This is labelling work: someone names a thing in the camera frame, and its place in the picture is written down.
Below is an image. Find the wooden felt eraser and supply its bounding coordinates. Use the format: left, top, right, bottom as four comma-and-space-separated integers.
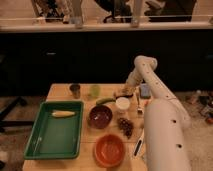
113, 91, 126, 98

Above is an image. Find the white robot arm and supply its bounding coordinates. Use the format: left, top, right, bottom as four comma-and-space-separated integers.
124, 56, 192, 171

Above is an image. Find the white cup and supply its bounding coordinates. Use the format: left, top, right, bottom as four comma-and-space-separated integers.
115, 97, 130, 114

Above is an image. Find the silver fork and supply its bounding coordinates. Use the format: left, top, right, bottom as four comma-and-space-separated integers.
136, 93, 143, 115

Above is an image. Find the green cucumber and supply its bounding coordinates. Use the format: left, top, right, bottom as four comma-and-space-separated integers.
96, 98, 116, 105

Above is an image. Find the green plastic cup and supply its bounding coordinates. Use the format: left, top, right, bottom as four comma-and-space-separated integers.
90, 84, 100, 98

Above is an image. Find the brown grape bunch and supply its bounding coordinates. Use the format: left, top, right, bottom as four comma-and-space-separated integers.
117, 118, 134, 139

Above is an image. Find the maroon bowl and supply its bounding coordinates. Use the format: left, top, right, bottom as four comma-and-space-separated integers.
88, 105, 113, 129

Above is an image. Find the dark metal cup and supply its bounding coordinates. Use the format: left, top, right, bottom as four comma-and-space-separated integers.
69, 83, 80, 99

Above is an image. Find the orange bowl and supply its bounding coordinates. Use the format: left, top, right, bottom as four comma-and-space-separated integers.
93, 134, 126, 168

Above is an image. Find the yellow corn cob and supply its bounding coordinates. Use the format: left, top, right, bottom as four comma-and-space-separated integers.
52, 111, 75, 118

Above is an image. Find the green plastic tray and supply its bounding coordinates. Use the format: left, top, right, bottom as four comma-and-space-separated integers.
24, 101, 84, 160

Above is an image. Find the black office chair base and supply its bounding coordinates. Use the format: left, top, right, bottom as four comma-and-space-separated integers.
0, 97, 34, 133

